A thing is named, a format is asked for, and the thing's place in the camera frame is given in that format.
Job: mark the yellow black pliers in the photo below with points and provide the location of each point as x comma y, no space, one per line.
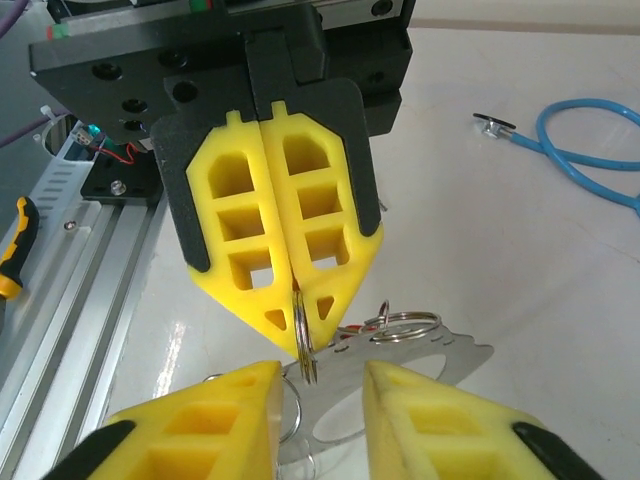
15,260

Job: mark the blue stethoscope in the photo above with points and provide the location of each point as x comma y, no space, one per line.
590,102

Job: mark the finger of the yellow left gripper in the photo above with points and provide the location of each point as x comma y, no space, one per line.
200,200
350,165

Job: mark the aluminium mounting rail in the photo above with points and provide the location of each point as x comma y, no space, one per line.
75,320

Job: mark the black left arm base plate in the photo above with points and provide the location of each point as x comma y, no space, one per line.
100,180

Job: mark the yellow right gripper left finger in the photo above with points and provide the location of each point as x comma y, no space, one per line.
190,430

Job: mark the serrated silver metal key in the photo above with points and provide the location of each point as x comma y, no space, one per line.
467,357

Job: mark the silver split keyring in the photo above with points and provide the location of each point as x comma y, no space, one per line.
301,330

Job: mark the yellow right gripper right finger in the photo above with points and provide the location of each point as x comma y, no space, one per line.
450,430

